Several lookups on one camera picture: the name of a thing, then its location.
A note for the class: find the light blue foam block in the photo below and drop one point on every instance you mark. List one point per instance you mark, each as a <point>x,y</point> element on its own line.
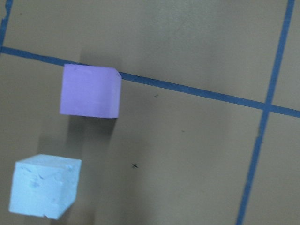
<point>44,185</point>

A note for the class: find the purple foam block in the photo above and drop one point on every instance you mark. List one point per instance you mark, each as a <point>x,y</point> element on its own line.
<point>90,91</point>

